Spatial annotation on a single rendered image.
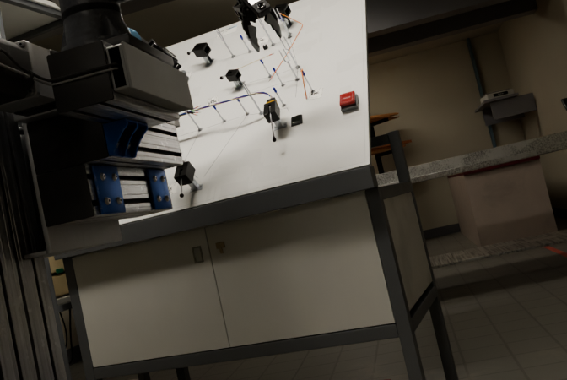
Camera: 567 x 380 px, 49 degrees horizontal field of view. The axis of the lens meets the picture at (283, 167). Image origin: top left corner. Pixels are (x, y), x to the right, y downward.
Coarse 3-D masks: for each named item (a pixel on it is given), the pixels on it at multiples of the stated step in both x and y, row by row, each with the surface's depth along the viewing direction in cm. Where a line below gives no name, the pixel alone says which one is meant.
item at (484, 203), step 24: (504, 168) 632; (528, 168) 628; (456, 192) 775; (480, 192) 636; (504, 192) 631; (528, 192) 627; (480, 216) 635; (504, 216) 631; (528, 216) 626; (552, 216) 622; (480, 240) 634; (504, 240) 630
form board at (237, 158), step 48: (336, 0) 248; (192, 48) 272; (240, 48) 255; (288, 48) 240; (336, 48) 227; (192, 96) 246; (288, 96) 220; (336, 96) 209; (192, 144) 225; (240, 144) 213; (288, 144) 203; (336, 144) 193; (192, 192) 208; (240, 192) 198
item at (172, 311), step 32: (96, 256) 220; (128, 256) 215; (160, 256) 211; (192, 256) 206; (96, 288) 220; (128, 288) 215; (160, 288) 211; (192, 288) 207; (96, 320) 220; (128, 320) 216; (160, 320) 211; (192, 320) 207; (96, 352) 220; (128, 352) 216; (160, 352) 211; (192, 352) 207
